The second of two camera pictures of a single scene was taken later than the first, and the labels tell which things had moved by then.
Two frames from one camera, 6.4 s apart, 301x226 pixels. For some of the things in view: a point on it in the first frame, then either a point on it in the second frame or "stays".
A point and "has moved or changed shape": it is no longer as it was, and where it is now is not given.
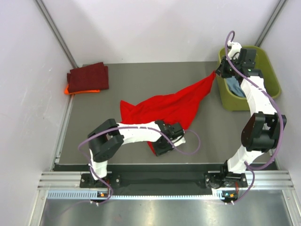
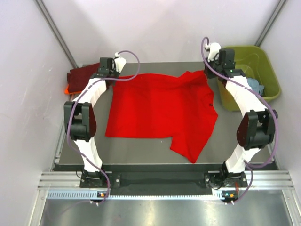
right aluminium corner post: x=281 y=4 stays
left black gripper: x=159 y=151 → x=116 y=72
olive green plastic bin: x=233 y=102 stays
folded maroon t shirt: x=91 y=77 stays
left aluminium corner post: x=56 y=32 stays
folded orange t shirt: x=66 y=91 stays
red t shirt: x=181 y=108 has moved or changed shape
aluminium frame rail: x=255 y=180 stays
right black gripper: x=220 y=71 → x=208 y=75
